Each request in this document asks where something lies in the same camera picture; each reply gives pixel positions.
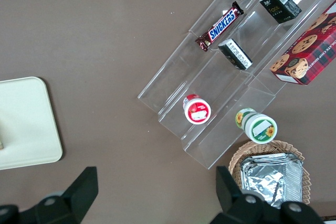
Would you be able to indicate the green lid white jar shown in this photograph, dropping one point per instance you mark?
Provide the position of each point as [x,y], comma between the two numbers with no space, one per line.
[260,129]

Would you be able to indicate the clear acrylic stepped display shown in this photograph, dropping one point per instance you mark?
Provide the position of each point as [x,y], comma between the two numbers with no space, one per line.
[231,90]

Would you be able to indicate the small black carton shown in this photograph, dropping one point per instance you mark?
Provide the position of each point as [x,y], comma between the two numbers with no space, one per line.
[236,54]
[279,6]

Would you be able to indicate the Snickers chocolate bar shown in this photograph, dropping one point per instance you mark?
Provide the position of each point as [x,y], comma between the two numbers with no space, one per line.
[220,27]

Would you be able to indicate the red tartan cookie box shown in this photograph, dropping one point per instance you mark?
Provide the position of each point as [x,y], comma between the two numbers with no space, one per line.
[309,51]

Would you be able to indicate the stack of foil trays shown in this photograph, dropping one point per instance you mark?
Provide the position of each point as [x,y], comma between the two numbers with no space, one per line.
[273,179]

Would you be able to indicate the light tan wicker basket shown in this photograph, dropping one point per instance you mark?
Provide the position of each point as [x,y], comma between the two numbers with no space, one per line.
[236,155]

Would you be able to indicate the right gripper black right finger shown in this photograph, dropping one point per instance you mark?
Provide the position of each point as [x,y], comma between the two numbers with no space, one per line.
[236,205]

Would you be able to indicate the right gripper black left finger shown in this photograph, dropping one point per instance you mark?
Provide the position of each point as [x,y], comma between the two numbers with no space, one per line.
[76,197]

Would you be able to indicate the red lid white jar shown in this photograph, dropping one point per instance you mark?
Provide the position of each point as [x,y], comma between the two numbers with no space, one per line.
[197,111]

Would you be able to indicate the cream rectangular tray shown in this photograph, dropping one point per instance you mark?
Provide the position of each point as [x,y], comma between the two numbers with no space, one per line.
[26,121]

